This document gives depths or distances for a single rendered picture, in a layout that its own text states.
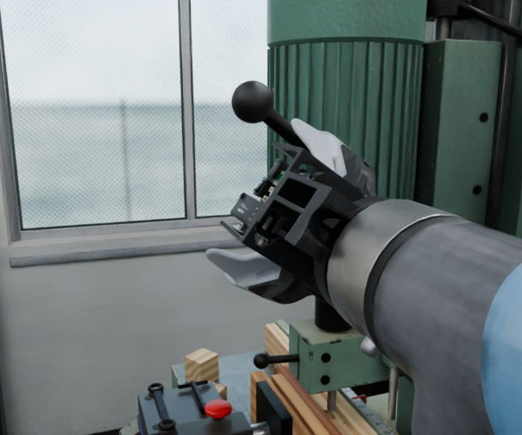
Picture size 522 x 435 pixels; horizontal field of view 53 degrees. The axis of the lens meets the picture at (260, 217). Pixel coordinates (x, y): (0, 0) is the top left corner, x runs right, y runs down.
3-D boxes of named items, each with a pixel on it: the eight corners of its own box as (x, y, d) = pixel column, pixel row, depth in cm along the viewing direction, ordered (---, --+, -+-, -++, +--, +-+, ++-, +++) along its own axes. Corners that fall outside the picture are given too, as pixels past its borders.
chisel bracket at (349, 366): (286, 380, 72) (287, 321, 70) (376, 362, 76) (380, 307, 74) (310, 409, 65) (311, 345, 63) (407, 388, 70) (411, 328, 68)
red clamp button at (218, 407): (202, 407, 60) (202, 400, 60) (227, 402, 61) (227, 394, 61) (209, 423, 57) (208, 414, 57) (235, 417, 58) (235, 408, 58)
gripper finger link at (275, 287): (254, 253, 44) (326, 222, 38) (271, 263, 45) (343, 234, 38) (240, 304, 42) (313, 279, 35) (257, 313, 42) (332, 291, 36)
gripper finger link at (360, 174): (355, 131, 42) (367, 205, 35) (369, 142, 42) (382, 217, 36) (314, 167, 44) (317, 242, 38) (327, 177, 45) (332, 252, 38)
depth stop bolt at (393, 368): (378, 412, 69) (381, 344, 67) (391, 410, 70) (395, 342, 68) (386, 422, 67) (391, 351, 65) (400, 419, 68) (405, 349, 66)
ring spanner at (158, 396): (147, 387, 67) (146, 383, 67) (162, 384, 67) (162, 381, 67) (160, 433, 58) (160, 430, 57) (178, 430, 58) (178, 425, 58)
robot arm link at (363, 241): (520, 261, 27) (431, 396, 27) (458, 237, 31) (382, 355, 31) (425, 183, 24) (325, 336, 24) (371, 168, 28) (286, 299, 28)
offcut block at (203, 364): (201, 388, 85) (200, 363, 84) (185, 381, 87) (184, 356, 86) (219, 377, 88) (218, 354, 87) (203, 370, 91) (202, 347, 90)
